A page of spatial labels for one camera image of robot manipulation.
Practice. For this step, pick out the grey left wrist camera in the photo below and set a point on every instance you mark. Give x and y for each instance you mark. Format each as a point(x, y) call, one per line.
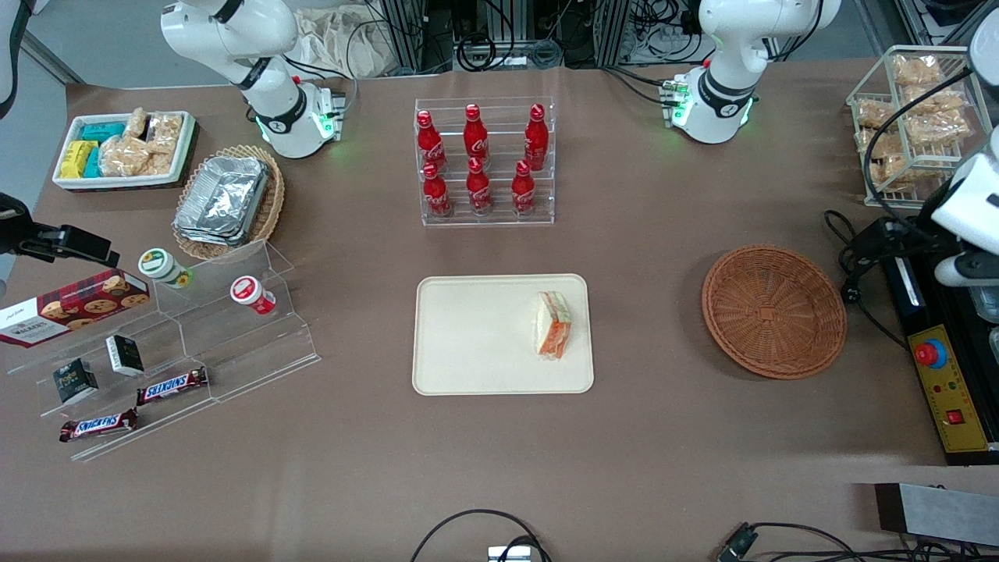
point(968, 269)

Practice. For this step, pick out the clear acrylic bottle rack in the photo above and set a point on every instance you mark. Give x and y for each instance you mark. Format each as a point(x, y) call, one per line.
point(499, 221)

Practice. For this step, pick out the yellow snack packet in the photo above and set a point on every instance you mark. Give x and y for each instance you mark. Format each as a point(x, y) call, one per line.
point(76, 158)

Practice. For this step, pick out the light oval wicker basket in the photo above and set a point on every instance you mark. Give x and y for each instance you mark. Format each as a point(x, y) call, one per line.
point(273, 203)

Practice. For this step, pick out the triangle sandwich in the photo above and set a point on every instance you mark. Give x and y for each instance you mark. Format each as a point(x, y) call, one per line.
point(554, 328)

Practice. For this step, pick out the clear fried snack bag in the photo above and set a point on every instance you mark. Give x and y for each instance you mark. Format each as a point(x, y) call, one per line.
point(872, 113)
point(878, 143)
point(936, 100)
point(936, 129)
point(897, 168)
point(917, 69)

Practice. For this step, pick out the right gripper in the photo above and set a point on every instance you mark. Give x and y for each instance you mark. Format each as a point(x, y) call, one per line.
point(17, 232)

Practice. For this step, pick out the red tartan cookie box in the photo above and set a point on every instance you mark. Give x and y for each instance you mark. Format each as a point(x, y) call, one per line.
point(78, 308)

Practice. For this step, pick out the clear rice cracker bag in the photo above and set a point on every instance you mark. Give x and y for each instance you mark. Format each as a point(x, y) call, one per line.
point(136, 123)
point(161, 162)
point(125, 156)
point(165, 133)

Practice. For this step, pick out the red cola bottle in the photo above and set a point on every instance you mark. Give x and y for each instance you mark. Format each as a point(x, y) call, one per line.
point(436, 193)
point(536, 139)
point(478, 190)
point(523, 190)
point(475, 134)
point(429, 140)

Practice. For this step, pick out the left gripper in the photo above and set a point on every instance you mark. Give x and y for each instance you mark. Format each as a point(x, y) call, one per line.
point(910, 238)

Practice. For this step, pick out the small silver device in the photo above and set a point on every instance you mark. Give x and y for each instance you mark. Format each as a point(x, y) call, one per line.
point(509, 554)

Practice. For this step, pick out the white rectangular snack tray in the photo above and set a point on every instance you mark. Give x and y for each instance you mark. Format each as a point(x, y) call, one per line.
point(117, 182)

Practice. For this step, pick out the aluminium frame post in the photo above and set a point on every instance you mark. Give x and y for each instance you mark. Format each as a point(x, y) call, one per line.
point(613, 31)
point(406, 35)

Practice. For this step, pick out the beige cloth bag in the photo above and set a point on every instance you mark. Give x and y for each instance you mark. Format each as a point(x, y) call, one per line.
point(335, 39)

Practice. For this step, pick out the aluminium foil container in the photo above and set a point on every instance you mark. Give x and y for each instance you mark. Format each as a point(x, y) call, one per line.
point(222, 199)

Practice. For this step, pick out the black yellow control box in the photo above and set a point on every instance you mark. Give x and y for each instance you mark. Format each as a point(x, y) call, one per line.
point(948, 398)

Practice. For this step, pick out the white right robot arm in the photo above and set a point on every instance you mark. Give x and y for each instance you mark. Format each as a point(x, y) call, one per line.
point(265, 101)

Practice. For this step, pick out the brown Snickers bar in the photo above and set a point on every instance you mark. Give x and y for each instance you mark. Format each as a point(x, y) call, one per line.
point(172, 385)
point(97, 425)

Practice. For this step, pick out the dark box white side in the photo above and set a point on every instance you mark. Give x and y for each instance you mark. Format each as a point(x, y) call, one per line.
point(125, 355)

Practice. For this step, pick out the dark box gold print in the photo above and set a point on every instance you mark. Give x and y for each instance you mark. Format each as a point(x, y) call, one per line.
point(74, 381)

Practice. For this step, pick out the steel pan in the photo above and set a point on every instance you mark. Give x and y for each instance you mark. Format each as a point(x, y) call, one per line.
point(987, 304)

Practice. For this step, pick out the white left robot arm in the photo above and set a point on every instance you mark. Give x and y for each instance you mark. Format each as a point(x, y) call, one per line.
point(726, 78)

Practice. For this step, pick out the grey metal block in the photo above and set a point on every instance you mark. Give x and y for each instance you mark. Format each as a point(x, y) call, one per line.
point(936, 511)

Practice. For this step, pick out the brown round wicker basket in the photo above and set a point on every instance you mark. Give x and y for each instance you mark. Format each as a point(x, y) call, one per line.
point(773, 312)

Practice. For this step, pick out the red lid yogurt cup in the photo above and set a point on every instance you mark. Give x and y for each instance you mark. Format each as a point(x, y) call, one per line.
point(248, 291)

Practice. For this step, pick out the green lid yogurt cup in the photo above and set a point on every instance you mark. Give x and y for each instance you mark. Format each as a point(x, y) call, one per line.
point(160, 265)

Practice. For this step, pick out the teal snack packet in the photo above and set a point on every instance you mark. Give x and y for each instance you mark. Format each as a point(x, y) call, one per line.
point(103, 130)
point(94, 162)

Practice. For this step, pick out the clear acrylic step stand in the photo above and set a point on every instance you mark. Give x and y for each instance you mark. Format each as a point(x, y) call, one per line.
point(156, 421)
point(250, 351)

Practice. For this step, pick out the beige plastic tray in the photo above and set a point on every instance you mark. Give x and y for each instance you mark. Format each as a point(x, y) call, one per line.
point(476, 336)

